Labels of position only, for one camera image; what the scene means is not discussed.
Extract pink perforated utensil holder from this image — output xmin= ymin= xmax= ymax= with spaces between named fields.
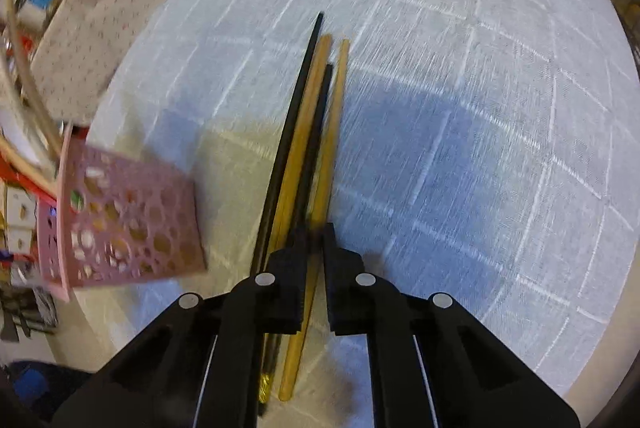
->
xmin=37 ymin=130 xmax=206 ymax=300

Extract grey checked tablecloth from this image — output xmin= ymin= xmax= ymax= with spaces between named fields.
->
xmin=79 ymin=0 xmax=639 ymax=393

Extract long wooden chopstick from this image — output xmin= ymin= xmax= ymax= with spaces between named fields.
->
xmin=258 ymin=34 xmax=333 ymax=408

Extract floral cloth on cabinet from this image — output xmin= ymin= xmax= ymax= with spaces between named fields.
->
xmin=30 ymin=0 xmax=166 ymax=124

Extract black chopstick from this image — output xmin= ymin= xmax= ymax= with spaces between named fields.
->
xmin=257 ymin=63 xmax=334 ymax=417
xmin=250 ymin=11 xmax=324 ymax=277

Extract blue-label clear jar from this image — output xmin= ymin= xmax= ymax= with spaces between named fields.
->
xmin=15 ymin=0 xmax=62 ymax=35

